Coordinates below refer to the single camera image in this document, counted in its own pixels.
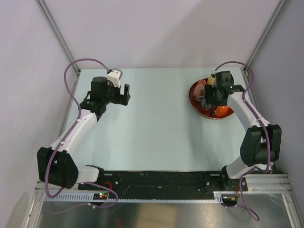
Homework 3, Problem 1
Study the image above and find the yellow mug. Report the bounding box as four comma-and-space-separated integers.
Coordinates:
207, 77, 215, 85

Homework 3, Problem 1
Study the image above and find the orange mug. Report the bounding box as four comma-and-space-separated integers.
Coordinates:
210, 106, 230, 117

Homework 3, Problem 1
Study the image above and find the red round tray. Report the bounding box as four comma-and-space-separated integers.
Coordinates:
188, 77, 234, 119

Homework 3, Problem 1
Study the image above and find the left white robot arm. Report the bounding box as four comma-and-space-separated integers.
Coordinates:
37, 76, 131, 190

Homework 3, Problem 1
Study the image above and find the right aluminium frame post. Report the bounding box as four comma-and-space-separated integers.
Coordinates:
247, 0, 290, 67

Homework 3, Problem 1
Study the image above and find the left aluminium frame post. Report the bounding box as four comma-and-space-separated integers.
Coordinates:
35, 0, 75, 63

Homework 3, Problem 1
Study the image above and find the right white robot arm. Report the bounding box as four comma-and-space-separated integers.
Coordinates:
204, 71, 282, 190

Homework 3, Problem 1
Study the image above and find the small pink cup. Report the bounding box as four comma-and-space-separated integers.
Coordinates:
199, 79, 207, 85

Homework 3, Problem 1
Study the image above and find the pink mug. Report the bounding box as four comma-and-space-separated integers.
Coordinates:
193, 84, 205, 98

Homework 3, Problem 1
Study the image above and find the aluminium rail bar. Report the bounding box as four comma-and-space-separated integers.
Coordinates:
246, 174, 293, 193

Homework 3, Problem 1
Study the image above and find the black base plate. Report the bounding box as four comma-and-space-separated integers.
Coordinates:
96, 171, 248, 200

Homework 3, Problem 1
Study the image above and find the grey mug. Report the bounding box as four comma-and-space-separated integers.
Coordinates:
196, 95, 212, 110

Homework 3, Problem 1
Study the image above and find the white cable duct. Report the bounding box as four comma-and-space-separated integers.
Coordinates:
44, 192, 224, 204

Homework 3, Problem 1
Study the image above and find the aluminium frame post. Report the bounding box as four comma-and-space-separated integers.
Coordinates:
35, 0, 75, 63
247, 0, 290, 67

